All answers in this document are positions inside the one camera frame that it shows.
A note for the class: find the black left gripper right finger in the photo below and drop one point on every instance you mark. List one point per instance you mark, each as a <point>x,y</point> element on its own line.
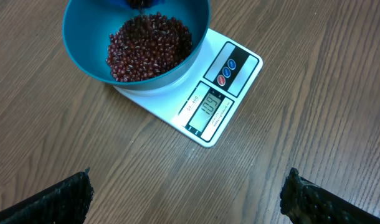
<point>304,202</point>

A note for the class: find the red beans in bowl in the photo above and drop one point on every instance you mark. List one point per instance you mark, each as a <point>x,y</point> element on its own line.
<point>147,46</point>

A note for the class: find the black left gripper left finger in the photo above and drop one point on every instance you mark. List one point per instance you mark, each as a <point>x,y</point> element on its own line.
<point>67,201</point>

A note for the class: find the white digital kitchen scale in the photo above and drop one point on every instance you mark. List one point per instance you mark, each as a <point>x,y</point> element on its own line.
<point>201,103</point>

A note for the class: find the teal metal bowl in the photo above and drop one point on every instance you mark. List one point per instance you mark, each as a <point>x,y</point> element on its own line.
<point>87,25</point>

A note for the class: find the red beans in scoop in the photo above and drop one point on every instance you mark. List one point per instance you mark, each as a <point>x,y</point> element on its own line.
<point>140,5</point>

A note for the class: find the blue plastic measuring scoop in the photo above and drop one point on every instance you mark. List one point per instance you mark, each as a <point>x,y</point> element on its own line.
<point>122,3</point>

